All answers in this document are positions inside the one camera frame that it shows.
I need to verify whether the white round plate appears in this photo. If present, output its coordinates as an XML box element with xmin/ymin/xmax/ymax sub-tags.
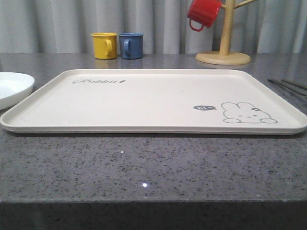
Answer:
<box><xmin>0</xmin><ymin>72</ymin><xmax>35</xmax><ymax>110</ymax></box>

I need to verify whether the blue enamel mug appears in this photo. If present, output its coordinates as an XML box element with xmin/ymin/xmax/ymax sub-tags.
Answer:
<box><xmin>119</xmin><ymin>33</ymin><xmax>143</xmax><ymax>59</ymax></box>

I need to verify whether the red enamel mug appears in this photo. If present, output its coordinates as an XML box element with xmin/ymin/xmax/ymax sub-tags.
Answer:
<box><xmin>187</xmin><ymin>0</ymin><xmax>222</xmax><ymax>32</ymax></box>

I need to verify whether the wooden mug tree stand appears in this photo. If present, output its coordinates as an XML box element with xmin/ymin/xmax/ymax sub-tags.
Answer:
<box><xmin>195</xmin><ymin>0</ymin><xmax>255</xmax><ymax>65</ymax></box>

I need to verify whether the yellow enamel mug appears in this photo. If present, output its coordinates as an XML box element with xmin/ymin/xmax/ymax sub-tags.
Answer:
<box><xmin>91</xmin><ymin>33</ymin><xmax>118</xmax><ymax>59</ymax></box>

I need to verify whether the cream rabbit serving tray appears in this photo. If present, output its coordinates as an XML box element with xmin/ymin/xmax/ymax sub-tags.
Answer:
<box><xmin>0</xmin><ymin>69</ymin><xmax>307</xmax><ymax>135</ymax></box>

